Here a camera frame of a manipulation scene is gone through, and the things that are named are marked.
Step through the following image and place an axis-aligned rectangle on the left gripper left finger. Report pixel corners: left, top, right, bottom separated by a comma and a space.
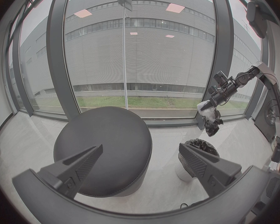
39, 144, 104, 199

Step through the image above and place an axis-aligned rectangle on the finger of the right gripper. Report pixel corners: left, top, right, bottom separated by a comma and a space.
201, 100, 217, 111

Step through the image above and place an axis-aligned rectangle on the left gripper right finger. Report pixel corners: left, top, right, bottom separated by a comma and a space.
178, 143, 243, 198

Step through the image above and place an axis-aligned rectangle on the clear printed wrapper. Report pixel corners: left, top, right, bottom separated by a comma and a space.
197, 102, 221, 125

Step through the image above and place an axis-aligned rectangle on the black plastic bag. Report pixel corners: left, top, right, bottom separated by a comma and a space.
178, 138, 220, 178

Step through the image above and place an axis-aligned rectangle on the black plastic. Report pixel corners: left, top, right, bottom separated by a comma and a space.
202, 109, 224, 138

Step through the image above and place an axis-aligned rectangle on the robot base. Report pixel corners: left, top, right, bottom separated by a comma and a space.
251, 162, 280, 224

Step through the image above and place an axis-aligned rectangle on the white trash bin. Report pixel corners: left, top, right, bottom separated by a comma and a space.
175, 166, 197, 180

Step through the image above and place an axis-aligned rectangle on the dark grey round chair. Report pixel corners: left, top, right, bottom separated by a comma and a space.
53, 106, 153, 197

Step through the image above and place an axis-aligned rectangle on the window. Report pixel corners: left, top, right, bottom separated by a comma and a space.
0, 0, 276, 128

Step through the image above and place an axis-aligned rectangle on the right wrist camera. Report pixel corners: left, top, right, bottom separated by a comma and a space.
213, 71, 234, 88

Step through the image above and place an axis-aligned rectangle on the black cable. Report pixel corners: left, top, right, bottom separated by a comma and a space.
180, 199, 210, 209

